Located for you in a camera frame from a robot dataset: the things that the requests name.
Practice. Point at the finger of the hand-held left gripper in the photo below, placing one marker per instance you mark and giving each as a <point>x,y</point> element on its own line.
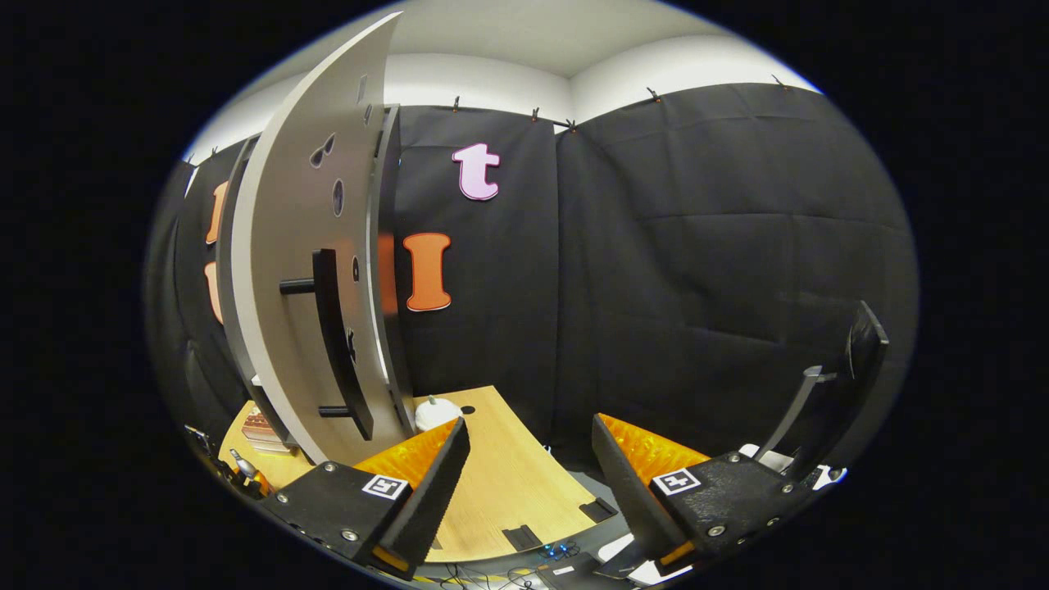
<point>261,483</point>

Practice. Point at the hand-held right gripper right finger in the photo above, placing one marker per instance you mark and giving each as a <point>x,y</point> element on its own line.
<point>631,500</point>

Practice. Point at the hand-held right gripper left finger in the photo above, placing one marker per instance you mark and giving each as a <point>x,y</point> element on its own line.
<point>434,492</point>

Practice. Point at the pink label bottle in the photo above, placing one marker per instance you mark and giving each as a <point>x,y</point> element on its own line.
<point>242,465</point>

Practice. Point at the reddish brown coaster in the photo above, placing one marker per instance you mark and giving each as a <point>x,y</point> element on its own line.
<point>261,426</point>

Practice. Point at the grey cabinet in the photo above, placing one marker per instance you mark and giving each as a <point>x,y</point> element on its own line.
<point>396,352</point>

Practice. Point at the beige cabinet door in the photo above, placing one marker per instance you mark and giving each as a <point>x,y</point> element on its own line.
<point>303,246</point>

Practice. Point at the black tape strip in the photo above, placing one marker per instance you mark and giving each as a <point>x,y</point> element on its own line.
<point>522,537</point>
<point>598,510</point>

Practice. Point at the white round device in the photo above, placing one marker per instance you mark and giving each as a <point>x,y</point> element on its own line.
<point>434,414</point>

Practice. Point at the black device with lights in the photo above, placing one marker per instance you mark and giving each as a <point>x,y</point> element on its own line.
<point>561,549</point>

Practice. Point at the black backdrop cloth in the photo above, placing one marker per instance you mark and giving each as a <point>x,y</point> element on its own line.
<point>697,246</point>

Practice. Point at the row of backdrop clips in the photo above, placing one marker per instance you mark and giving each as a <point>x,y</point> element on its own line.
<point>653,95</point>

